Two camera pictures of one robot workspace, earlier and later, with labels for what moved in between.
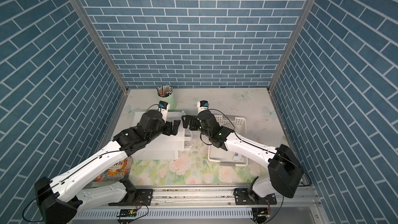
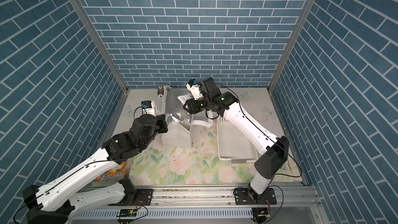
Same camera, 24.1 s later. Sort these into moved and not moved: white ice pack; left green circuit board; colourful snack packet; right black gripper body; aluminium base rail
Moved: white ice pack; right black gripper body
Not moved: aluminium base rail; colourful snack packet; left green circuit board
